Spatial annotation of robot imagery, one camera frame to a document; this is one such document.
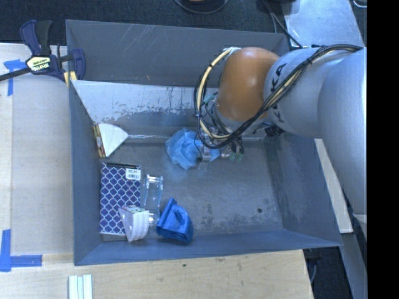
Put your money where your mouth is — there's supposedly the blue plastic scoop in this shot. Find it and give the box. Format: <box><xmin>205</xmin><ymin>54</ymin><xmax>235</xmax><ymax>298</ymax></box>
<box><xmin>155</xmin><ymin>197</ymin><xmax>195</xmax><ymax>244</ymax></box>

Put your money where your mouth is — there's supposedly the black cylinder on white bracket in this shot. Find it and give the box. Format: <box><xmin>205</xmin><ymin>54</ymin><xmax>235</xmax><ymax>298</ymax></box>
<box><xmin>263</xmin><ymin>123</ymin><xmax>285</xmax><ymax>138</ymax></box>

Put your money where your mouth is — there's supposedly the blue and white patterned box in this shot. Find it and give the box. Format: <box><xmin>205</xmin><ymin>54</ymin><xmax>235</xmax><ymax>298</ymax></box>
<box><xmin>99</xmin><ymin>161</ymin><xmax>142</xmax><ymax>237</ymax></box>

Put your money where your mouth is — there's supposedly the blue crumpled cloth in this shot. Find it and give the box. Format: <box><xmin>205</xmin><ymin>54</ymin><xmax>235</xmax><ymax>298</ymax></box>
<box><xmin>164</xmin><ymin>127</ymin><xmax>220</xmax><ymax>171</ymax></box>

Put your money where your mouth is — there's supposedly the white wedge-shaped box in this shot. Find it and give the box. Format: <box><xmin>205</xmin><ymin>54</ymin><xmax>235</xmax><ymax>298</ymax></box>
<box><xmin>92</xmin><ymin>122</ymin><xmax>129</xmax><ymax>159</ymax></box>

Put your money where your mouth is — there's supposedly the grey metal bin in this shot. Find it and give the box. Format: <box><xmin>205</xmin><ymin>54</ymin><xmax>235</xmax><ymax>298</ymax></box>
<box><xmin>65</xmin><ymin>19</ymin><xmax>344</xmax><ymax>267</ymax></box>

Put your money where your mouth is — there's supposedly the pale wood flat board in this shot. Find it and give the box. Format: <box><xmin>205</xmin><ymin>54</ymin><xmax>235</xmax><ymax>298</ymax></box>
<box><xmin>10</xmin><ymin>72</ymin><xmax>75</xmax><ymax>257</ymax></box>

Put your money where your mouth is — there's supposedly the clear glass cup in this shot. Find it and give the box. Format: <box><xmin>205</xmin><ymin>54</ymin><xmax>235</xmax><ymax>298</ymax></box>
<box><xmin>140</xmin><ymin>174</ymin><xmax>165</xmax><ymax>224</ymax></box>

